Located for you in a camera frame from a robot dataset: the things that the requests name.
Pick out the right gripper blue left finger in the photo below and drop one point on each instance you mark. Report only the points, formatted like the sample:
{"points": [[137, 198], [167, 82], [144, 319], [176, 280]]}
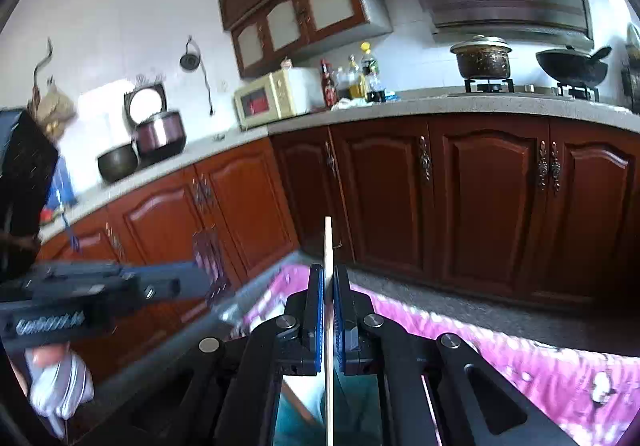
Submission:
{"points": [[313, 321]]}

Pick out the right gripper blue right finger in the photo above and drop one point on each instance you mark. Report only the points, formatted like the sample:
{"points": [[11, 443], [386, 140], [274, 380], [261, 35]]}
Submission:
{"points": [[346, 325]]}

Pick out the wooden kitchen cabinets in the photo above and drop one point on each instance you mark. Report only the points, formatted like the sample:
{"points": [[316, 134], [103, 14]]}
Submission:
{"points": [[527, 210]]}

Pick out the white gloved left hand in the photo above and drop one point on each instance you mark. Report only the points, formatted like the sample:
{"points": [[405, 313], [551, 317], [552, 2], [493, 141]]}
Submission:
{"points": [[61, 381]]}

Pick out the dark metal bowl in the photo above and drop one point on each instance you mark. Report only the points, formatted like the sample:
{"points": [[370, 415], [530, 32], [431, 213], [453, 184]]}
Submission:
{"points": [[118, 163]]}

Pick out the hanging garlic bag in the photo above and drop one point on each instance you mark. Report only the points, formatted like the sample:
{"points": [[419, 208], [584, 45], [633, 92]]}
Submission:
{"points": [[53, 111]]}

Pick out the rice cooker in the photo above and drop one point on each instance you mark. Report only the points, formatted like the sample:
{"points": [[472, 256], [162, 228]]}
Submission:
{"points": [[157, 132]]}

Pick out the pink penguin cloth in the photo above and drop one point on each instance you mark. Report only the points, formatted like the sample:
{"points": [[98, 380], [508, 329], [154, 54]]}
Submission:
{"points": [[432, 391]]}

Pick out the dark soy sauce bottle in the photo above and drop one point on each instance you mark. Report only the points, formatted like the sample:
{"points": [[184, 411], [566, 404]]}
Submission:
{"points": [[371, 73]]}

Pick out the red sauce bottle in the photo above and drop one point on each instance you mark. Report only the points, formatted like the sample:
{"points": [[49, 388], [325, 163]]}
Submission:
{"points": [[328, 86]]}

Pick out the yellow oil bottle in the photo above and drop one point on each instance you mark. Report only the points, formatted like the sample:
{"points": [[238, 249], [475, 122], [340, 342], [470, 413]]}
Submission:
{"points": [[357, 83]]}

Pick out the cream microwave oven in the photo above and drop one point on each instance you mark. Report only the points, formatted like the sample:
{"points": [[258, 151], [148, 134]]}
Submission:
{"points": [[279, 95]]}

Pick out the dark cooking pot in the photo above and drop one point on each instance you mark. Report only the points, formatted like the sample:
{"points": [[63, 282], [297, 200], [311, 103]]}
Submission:
{"points": [[483, 58]]}

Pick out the black wok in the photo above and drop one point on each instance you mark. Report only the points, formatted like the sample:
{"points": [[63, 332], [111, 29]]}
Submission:
{"points": [[568, 66]]}

